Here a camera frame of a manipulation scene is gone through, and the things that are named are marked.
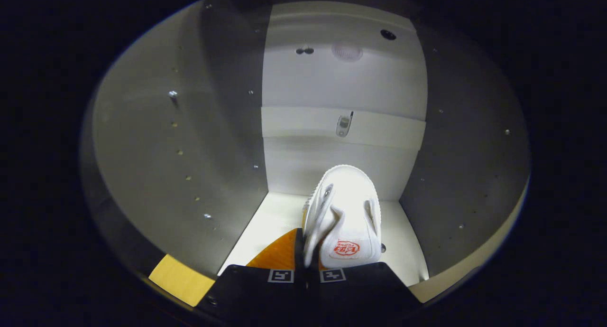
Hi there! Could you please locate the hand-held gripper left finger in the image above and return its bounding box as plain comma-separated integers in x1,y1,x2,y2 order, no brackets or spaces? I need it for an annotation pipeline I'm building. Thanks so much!
197,228,308,320

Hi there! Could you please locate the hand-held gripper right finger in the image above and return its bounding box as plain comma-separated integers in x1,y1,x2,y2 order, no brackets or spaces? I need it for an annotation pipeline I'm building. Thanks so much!
308,262,423,320

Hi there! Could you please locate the white shoe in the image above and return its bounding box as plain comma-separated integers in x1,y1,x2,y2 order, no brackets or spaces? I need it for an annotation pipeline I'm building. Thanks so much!
302,165,384,270

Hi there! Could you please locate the grey shoe cabinet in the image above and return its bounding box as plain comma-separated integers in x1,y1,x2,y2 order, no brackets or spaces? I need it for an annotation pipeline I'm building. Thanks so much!
81,0,531,290

